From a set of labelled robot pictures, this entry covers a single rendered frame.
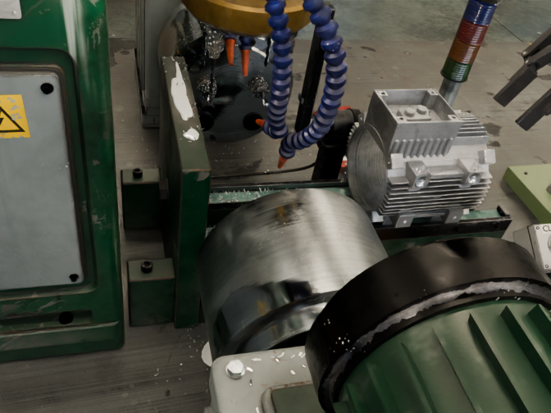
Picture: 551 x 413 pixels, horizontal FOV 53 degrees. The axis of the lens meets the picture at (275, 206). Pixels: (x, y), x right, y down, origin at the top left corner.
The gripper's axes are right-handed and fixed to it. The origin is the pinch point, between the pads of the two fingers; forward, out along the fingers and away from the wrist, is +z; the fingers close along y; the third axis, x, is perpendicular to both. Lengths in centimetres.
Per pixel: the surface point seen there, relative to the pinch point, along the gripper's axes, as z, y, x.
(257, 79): 28.5, -25.7, -26.1
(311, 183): 36.4, -12.1, -10.3
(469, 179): 14.7, 3.5, 1.3
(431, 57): 14, -88, 55
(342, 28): 57, -280, 141
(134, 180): 54, -16, -39
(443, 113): 10.1, -6.1, -4.7
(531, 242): 13.2, 18.6, 3.1
